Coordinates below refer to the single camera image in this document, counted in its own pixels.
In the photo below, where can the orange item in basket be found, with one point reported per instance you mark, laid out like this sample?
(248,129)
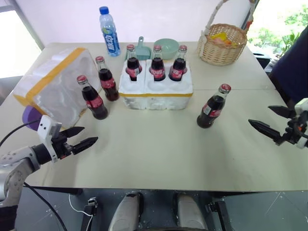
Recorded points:
(231,42)

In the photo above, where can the yellow item in basket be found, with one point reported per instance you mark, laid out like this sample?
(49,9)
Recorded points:
(219,36)

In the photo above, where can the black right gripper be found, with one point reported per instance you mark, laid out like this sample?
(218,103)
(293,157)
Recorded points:
(293,132)

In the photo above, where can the teal plastic bowl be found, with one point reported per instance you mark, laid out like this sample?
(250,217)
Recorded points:
(169,49)

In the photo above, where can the teal plastic dustpan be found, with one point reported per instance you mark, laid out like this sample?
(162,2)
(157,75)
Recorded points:
(144,51)

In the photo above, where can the person in dark clothing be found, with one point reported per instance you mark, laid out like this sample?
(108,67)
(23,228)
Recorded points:
(293,69)

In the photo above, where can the black table leg frame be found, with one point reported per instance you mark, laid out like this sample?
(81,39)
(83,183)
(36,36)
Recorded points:
(90,214)
(220,211)

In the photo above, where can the grey robot foot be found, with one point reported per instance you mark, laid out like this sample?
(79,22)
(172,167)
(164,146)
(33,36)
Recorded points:
(190,214)
(126,214)

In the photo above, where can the white foam bottle holder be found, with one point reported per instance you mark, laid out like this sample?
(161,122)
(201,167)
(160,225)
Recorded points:
(156,96)

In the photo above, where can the grey right robot foot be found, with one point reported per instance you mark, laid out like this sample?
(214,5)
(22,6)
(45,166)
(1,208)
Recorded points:
(190,214)

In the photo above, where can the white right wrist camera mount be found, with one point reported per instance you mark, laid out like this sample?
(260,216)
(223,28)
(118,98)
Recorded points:
(302,106)

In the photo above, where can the glass cola bottle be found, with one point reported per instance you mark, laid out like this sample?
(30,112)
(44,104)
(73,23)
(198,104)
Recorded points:
(178,69)
(108,83)
(95,103)
(157,68)
(133,66)
(211,110)

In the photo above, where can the blue plastic drink bottle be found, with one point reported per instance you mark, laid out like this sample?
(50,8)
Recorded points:
(110,38)

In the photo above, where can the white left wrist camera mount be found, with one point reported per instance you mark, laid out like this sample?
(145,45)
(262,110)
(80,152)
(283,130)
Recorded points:
(44,126)

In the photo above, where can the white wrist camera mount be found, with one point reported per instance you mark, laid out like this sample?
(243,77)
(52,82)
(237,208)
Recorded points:
(44,126)
(302,106)

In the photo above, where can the grey left robot foot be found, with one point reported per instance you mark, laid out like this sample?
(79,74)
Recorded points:
(126,214)

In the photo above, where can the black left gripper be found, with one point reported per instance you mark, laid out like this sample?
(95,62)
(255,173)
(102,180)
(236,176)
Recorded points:
(61,145)

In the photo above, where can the purple round container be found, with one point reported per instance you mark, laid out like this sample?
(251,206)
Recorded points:
(30,115)

